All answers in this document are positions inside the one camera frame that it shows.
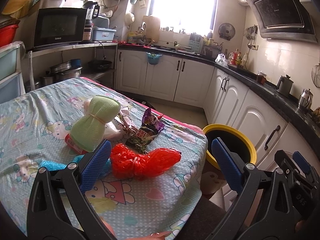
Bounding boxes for teal wrapper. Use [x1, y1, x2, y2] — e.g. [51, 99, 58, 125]
[39, 155, 112, 179]

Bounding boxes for red plastic bag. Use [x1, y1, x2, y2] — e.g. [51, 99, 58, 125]
[110, 144, 181, 180]

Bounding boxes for dark printed snack packet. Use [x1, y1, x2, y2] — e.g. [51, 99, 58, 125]
[125, 126, 158, 154]

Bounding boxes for purple snack wrapper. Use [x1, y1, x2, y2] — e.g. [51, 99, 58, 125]
[142, 108, 165, 134]

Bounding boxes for yellow rimmed trash bin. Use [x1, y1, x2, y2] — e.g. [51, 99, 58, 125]
[200, 124, 257, 195]

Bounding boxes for metal kitchen shelf rack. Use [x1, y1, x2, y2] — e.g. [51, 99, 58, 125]
[21, 43, 118, 88]

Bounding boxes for person's right hand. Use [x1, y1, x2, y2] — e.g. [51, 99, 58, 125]
[295, 220, 309, 233]

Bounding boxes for person's left hand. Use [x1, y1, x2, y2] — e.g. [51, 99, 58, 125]
[100, 217, 172, 240]

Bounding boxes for shiny steel jug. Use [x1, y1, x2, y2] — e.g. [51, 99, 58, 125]
[298, 89, 313, 111]

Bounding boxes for grey metal kettle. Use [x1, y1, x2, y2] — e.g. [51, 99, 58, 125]
[277, 75, 293, 97]

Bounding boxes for Hello Kitty patterned tablecloth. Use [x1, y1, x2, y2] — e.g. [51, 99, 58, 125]
[1, 78, 207, 239]

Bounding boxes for dark red small jar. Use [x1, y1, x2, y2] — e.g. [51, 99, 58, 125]
[256, 71, 266, 85]

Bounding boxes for oil and sauce bottles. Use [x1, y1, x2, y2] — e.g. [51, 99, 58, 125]
[228, 49, 249, 68]

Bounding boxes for clear plastic bag on counter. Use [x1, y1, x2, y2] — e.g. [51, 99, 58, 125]
[215, 53, 228, 67]

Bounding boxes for stacked steel pots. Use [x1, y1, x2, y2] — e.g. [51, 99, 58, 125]
[40, 59, 82, 86]

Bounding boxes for black frying pan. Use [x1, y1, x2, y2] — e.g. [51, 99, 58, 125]
[88, 60, 112, 72]

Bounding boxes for plastic drawer cabinet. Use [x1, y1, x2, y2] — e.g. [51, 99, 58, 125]
[0, 41, 25, 103]

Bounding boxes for black range hood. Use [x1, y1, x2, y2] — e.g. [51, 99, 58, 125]
[246, 0, 317, 43]

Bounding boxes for blue hanging basket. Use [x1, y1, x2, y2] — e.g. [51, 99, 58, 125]
[146, 53, 162, 66]

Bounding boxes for blue plastic storage box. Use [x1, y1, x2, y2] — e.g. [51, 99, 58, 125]
[92, 27, 116, 42]

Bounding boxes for red plastic basin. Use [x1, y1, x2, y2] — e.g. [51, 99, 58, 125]
[0, 24, 18, 47]

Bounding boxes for black microwave oven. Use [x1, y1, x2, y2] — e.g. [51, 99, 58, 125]
[31, 8, 87, 48]

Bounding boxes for black blender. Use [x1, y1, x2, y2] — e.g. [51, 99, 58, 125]
[82, 1, 100, 42]

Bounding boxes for wooden cutting board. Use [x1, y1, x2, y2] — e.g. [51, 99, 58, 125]
[143, 16, 161, 43]

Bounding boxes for black cabinet door handle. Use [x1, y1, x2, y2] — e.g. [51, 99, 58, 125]
[264, 125, 281, 150]

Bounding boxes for wire mesh strainer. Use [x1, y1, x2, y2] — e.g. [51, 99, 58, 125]
[311, 64, 320, 88]

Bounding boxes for wall mounted small fan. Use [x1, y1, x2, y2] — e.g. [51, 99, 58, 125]
[218, 23, 235, 41]

